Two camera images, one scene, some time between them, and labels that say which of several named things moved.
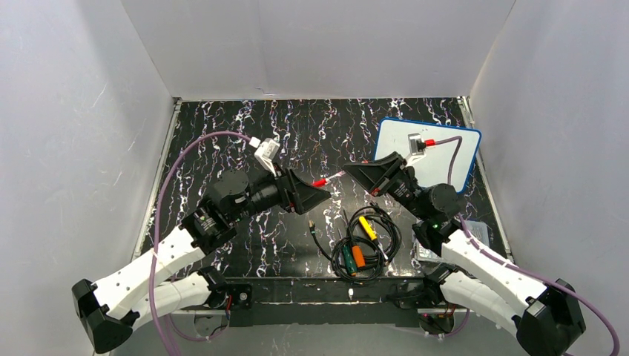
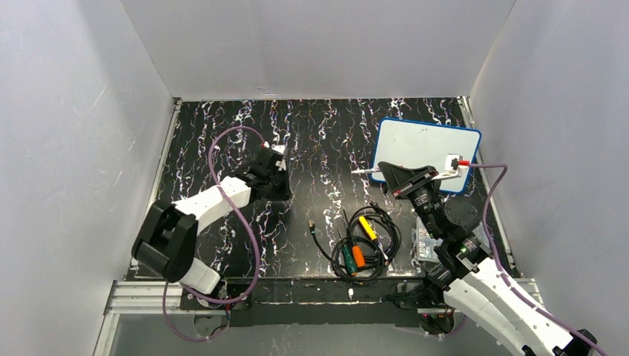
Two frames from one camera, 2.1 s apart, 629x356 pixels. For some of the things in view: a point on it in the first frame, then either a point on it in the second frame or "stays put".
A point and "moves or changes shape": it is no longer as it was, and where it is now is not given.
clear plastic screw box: x=477 y=230 stays put
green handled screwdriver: x=349 y=254 stays put
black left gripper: x=286 y=190 to x=277 y=179
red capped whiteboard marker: x=322 y=182 moves or changes shape
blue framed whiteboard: x=450 y=162 stays put
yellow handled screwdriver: x=371 y=234 stays put
